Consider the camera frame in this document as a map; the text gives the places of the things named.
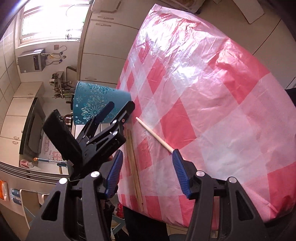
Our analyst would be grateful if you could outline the pink checkered tablecloth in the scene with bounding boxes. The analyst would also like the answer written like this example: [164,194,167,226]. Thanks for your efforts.
[117,5,295,227]

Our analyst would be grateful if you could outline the wall water heater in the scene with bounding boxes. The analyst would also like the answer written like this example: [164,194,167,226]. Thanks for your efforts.
[17,49,46,73]

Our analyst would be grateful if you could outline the cream upper wall cabinets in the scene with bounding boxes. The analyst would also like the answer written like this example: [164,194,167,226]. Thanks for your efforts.
[1,82,45,166]

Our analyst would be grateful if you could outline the cream kitchen base cabinets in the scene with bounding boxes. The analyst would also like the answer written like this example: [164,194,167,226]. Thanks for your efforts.
[77,1,155,86]

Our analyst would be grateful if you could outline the wooden chopstick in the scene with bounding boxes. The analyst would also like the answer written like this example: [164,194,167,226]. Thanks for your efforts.
[125,129,144,212]
[135,117,174,154]

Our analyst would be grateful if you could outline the white board on floor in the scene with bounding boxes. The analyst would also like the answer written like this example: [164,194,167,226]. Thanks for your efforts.
[233,0,264,24]

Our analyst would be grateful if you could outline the metal kettle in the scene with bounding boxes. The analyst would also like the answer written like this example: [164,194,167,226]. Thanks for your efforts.
[63,112,73,128]

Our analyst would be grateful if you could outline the teal perforated plastic basket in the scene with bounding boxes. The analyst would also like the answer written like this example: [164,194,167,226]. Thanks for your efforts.
[73,81,131,125]

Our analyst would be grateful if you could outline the utensil wall rack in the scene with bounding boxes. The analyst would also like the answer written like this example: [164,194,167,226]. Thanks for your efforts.
[49,66,78,104]

